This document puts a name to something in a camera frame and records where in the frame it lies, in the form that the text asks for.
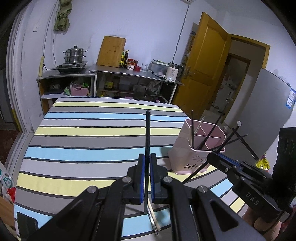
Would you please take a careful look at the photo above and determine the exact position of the person's right hand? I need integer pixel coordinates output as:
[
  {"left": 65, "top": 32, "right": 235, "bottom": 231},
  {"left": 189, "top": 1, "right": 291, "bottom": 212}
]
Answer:
[{"left": 242, "top": 207, "right": 295, "bottom": 240}]

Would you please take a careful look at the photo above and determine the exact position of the dark oil bottle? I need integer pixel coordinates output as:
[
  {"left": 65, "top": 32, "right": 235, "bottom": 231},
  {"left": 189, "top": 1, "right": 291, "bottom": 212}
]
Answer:
[{"left": 123, "top": 50, "right": 129, "bottom": 68}]

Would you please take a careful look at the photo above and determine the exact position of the green hanging cloth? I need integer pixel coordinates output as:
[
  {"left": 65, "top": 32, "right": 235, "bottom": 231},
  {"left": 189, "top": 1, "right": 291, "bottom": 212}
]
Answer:
[{"left": 54, "top": 0, "right": 72, "bottom": 32}]

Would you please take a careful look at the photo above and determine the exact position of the yellow wooden door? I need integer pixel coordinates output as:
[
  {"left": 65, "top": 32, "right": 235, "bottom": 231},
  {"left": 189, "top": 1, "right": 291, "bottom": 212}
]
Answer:
[{"left": 173, "top": 12, "right": 270, "bottom": 120}]

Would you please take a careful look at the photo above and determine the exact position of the stainless steel steamer pot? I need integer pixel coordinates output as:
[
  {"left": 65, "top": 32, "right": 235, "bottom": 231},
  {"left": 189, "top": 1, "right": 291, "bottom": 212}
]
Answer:
[{"left": 63, "top": 45, "right": 87, "bottom": 64}]

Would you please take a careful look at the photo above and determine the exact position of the low steel side shelf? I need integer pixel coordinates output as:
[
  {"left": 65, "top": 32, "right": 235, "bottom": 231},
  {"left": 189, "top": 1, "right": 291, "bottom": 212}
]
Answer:
[{"left": 36, "top": 69, "right": 95, "bottom": 114}]

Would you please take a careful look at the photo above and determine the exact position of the steel kitchen counter shelf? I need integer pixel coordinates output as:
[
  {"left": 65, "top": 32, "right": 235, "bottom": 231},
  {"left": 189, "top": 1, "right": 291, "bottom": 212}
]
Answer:
[{"left": 88, "top": 64, "right": 183, "bottom": 103}]

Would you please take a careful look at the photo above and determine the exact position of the grey refrigerator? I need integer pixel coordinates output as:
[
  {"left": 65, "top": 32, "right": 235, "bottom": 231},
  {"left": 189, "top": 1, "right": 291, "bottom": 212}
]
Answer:
[{"left": 238, "top": 69, "right": 295, "bottom": 158}]

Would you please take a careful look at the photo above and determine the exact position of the pink storage basket on shelf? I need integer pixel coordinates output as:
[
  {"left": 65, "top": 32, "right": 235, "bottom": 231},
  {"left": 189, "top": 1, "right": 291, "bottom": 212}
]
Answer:
[{"left": 70, "top": 87, "right": 89, "bottom": 96}]

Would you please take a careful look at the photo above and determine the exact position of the clear plastic container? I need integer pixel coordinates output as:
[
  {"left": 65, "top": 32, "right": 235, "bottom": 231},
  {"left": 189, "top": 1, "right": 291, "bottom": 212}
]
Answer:
[{"left": 149, "top": 60, "right": 169, "bottom": 77}]

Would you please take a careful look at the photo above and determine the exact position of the pink plastic utensil basket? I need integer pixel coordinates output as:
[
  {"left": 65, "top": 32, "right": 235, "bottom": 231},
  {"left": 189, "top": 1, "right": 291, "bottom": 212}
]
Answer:
[{"left": 168, "top": 118, "right": 226, "bottom": 175}]

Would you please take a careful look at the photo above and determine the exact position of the black chopstick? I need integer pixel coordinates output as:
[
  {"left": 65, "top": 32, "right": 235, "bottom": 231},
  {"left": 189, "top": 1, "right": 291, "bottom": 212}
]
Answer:
[
  {"left": 198, "top": 113, "right": 225, "bottom": 150},
  {"left": 190, "top": 110, "right": 194, "bottom": 149},
  {"left": 208, "top": 134, "right": 248, "bottom": 151},
  {"left": 232, "top": 128, "right": 259, "bottom": 161},
  {"left": 144, "top": 110, "right": 151, "bottom": 215},
  {"left": 182, "top": 121, "right": 242, "bottom": 184}
]

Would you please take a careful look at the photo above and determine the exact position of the white power strip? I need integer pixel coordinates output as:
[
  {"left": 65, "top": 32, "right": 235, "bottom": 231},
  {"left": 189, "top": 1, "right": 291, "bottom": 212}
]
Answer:
[{"left": 38, "top": 55, "right": 45, "bottom": 77}]

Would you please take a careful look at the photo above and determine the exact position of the black induction cooker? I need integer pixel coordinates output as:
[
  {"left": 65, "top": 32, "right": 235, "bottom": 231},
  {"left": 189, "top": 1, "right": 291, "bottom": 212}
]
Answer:
[{"left": 56, "top": 61, "right": 87, "bottom": 73}]

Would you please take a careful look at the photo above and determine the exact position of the white electric kettle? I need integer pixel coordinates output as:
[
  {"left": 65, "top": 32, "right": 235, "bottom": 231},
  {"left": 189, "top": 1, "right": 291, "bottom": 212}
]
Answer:
[{"left": 165, "top": 63, "right": 184, "bottom": 81}]

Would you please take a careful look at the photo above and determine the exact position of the striped tablecloth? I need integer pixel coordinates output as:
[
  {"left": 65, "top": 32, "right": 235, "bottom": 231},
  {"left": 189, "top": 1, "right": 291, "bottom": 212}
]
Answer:
[{"left": 14, "top": 96, "right": 246, "bottom": 241}]

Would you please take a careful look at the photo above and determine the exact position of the red lidded jar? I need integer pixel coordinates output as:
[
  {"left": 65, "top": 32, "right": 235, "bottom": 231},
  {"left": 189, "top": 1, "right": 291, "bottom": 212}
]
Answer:
[{"left": 125, "top": 58, "right": 138, "bottom": 70}]

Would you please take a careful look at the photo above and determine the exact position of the beige wooden chopstick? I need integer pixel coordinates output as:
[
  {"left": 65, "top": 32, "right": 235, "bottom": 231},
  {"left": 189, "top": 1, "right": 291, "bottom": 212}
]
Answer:
[
  {"left": 192, "top": 116, "right": 205, "bottom": 149},
  {"left": 147, "top": 200, "right": 161, "bottom": 237}
]

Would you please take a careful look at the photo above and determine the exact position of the wooden cutting board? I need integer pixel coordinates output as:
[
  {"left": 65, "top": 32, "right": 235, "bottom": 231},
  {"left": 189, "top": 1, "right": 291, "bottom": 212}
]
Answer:
[{"left": 96, "top": 36, "right": 126, "bottom": 67}]

